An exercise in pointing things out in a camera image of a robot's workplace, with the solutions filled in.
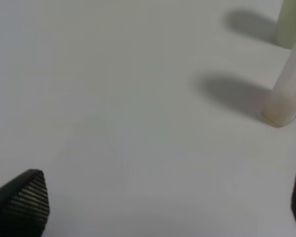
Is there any pale green plastic cup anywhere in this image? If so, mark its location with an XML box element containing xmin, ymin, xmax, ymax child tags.
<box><xmin>274</xmin><ymin>0</ymin><xmax>296</xmax><ymax>49</ymax></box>

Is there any clear plastic drink bottle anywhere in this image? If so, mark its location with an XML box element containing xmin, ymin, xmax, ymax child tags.
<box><xmin>261</xmin><ymin>44</ymin><xmax>296</xmax><ymax>127</ymax></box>

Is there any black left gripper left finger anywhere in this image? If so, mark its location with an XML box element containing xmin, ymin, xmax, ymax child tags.
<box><xmin>0</xmin><ymin>169</ymin><xmax>50</xmax><ymax>237</ymax></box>

